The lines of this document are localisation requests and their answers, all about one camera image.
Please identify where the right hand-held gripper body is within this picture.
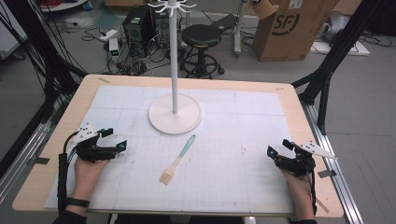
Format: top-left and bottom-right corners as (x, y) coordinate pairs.
(275, 140), (338, 178)

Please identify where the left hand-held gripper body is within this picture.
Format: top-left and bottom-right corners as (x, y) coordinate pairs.
(72, 122), (120, 163)

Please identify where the white hook stand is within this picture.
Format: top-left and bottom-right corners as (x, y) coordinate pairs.
(147, 0), (204, 136)

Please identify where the teal handled pastry brush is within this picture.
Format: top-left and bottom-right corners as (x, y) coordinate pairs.
(159, 133), (197, 187)

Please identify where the person's right hand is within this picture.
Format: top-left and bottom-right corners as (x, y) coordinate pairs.
(280, 168), (313, 203)

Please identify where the person's left hand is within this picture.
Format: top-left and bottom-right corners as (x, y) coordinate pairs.
(73, 157), (110, 201)

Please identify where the grey tape strip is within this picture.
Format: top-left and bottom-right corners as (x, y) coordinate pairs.
(317, 169), (338, 179)

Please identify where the black wrist band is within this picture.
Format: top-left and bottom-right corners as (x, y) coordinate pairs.
(64, 197), (91, 209)

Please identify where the black tape strip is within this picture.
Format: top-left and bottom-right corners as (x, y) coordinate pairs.
(25, 156), (51, 166)

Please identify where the white grid mat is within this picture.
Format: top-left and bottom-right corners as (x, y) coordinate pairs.
(43, 84), (297, 216)

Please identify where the small box with green display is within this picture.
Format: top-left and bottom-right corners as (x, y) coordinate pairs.
(107, 37), (121, 63)

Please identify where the white power strip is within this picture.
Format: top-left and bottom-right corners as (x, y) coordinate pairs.
(98, 29), (119, 42)

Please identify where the black computer tower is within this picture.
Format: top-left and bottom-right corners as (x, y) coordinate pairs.
(121, 5), (171, 59)

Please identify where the brown cardboard box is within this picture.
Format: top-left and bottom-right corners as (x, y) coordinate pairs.
(250, 0), (341, 63)

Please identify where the flat white board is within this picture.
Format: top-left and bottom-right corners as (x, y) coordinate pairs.
(309, 39), (371, 57)

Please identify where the white metal stand leg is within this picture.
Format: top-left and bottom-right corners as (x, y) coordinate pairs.
(233, 0), (250, 59)

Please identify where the grey and white appliance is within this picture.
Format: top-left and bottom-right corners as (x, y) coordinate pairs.
(319, 10), (352, 43)

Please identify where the black round stool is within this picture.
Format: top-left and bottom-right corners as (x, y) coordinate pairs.
(179, 23), (226, 80)

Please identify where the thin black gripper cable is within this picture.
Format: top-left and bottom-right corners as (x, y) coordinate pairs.
(305, 171), (318, 217)

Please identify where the thick black sleeved cable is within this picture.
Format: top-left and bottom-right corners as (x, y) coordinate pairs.
(57, 132), (79, 217)

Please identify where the aluminium rail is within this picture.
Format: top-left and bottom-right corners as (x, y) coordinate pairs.
(300, 100), (366, 224)
(0, 120), (53, 204)

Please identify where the black metal frame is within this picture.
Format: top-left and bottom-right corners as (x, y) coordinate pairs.
(291, 0), (388, 135)
(0, 0), (89, 179)

